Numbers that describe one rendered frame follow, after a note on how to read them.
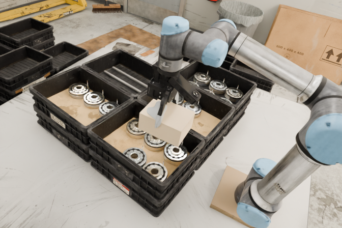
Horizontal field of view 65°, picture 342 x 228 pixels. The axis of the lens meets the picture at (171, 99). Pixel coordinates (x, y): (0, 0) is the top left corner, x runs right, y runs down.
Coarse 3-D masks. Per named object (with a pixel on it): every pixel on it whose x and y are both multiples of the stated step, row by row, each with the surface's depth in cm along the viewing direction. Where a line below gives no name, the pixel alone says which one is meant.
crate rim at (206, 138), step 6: (198, 90) 140; (138, 96) 129; (210, 96) 137; (144, 102) 126; (222, 102) 134; (234, 108) 132; (222, 120) 124; (216, 126) 120; (210, 132) 116; (204, 138) 113; (210, 138) 116
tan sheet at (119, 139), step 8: (120, 128) 124; (112, 136) 120; (120, 136) 120; (128, 136) 121; (112, 144) 116; (120, 144) 117; (128, 144) 118; (136, 144) 118; (152, 152) 116; (160, 152) 116; (152, 160) 112; (160, 160) 113; (168, 168) 110; (168, 176) 107
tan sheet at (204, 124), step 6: (204, 114) 141; (198, 120) 136; (204, 120) 137; (210, 120) 138; (216, 120) 138; (192, 126) 132; (198, 126) 133; (204, 126) 133; (210, 126) 134; (198, 132) 129; (204, 132) 130
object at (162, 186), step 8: (128, 104) 123; (144, 104) 125; (112, 112) 117; (104, 120) 113; (88, 128) 108; (96, 136) 105; (104, 144) 103; (200, 144) 110; (112, 152) 102; (120, 152) 101; (192, 152) 106; (128, 160) 98; (184, 160) 102; (136, 168) 97; (176, 168) 98; (144, 176) 96; (152, 176) 94; (176, 176) 98; (160, 184) 92; (168, 184) 95
